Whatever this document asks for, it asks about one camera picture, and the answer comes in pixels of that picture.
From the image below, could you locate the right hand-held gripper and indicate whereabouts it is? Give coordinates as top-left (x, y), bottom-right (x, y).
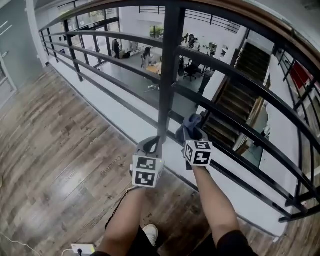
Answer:
top-left (183, 126), bottom-right (214, 171)

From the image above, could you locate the blue-grey cloth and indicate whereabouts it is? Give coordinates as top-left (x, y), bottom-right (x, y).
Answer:
top-left (175, 113), bottom-right (204, 146)

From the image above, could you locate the red wall panel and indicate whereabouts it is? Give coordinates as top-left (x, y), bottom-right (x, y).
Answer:
top-left (290, 60), bottom-right (315, 89)

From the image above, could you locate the green potted plant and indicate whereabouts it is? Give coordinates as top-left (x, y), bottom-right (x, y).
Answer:
top-left (149, 25), bottom-right (165, 39)

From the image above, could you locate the brown wooden handrail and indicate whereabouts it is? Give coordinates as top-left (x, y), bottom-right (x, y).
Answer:
top-left (38, 0), bottom-right (320, 83)

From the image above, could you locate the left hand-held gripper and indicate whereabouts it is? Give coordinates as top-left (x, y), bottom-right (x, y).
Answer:
top-left (129, 135), bottom-right (166, 188)

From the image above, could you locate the white power strip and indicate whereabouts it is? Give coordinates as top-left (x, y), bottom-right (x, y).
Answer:
top-left (70, 243), bottom-right (97, 256)

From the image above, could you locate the person's left forearm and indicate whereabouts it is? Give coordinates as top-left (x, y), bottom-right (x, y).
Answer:
top-left (99, 186), bottom-right (149, 256)

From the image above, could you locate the glass door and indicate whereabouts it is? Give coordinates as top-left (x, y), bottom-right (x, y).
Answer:
top-left (0, 0), bottom-right (18, 108)

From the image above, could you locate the black office chair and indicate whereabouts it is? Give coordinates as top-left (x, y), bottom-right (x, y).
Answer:
top-left (183, 61), bottom-right (202, 82)

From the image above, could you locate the black metal railing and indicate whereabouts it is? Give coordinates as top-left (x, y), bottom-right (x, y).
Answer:
top-left (38, 4), bottom-right (320, 224)

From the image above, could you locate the wooden staircase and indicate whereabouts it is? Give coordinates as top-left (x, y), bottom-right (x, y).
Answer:
top-left (199, 41), bottom-right (272, 156)

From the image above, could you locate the person's right forearm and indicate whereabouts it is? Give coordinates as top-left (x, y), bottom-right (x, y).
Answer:
top-left (191, 164), bottom-right (242, 249)

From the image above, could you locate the person's white shoe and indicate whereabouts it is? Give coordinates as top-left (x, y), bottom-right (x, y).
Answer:
top-left (142, 224), bottom-right (159, 247)

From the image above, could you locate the person's black clothing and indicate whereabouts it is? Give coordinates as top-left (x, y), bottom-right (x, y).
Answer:
top-left (89, 224), bottom-right (261, 256)

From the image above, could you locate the white cable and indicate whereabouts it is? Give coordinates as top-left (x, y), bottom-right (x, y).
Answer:
top-left (0, 231), bottom-right (74, 256)

